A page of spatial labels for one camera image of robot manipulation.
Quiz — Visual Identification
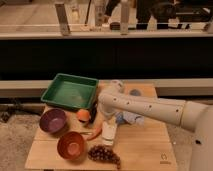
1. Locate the white cup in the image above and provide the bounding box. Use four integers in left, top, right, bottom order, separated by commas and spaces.
102, 121, 117, 146

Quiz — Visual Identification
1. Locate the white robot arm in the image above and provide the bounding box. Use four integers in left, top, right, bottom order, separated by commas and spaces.
98, 80, 213, 171

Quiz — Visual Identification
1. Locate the purple bowl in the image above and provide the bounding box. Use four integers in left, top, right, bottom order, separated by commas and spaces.
39, 108, 67, 133

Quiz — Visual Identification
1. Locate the orange bowl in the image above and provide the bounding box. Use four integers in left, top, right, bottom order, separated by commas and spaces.
57, 131, 85, 160

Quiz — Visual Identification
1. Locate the dark eggplant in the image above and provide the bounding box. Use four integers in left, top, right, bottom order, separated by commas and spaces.
89, 103, 97, 124

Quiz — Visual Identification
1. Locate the green plastic tray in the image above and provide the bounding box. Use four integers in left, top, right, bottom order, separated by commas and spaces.
41, 73, 99, 110

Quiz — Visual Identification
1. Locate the orange round fruit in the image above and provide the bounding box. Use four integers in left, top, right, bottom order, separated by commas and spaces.
76, 109, 91, 122

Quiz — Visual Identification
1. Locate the blue grey cloth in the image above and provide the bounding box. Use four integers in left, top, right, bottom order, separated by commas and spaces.
115, 111, 144, 125

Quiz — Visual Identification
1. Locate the dark grape bunch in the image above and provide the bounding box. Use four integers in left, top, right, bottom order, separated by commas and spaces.
88, 145, 121, 169

